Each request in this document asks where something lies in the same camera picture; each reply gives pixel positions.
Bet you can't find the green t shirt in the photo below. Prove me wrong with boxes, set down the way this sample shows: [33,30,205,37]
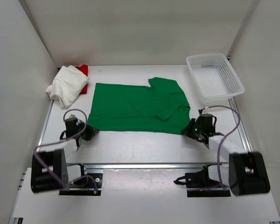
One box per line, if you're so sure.
[88,77,190,135]

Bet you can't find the white t shirt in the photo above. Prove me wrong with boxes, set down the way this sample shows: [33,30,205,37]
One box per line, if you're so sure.
[46,64,90,108]

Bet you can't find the red t shirt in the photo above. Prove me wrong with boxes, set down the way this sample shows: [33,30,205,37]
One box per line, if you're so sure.
[57,64,89,95]

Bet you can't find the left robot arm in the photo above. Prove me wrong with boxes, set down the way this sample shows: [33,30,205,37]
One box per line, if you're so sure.
[30,116,99,193]

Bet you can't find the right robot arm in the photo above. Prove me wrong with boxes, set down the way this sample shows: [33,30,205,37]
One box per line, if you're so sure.
[174,113,271,197]

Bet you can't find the white plastic basket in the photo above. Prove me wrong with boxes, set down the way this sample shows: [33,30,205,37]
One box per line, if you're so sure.
[186,53,245,105]

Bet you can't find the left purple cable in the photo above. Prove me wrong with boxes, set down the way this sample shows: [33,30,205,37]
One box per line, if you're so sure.
[34,109,99,194]

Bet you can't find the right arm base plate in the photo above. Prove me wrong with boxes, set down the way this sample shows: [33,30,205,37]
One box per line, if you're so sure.
[173,165,231,198]

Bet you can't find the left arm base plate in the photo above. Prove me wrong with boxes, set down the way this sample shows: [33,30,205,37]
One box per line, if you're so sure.
[59,163,103,196]

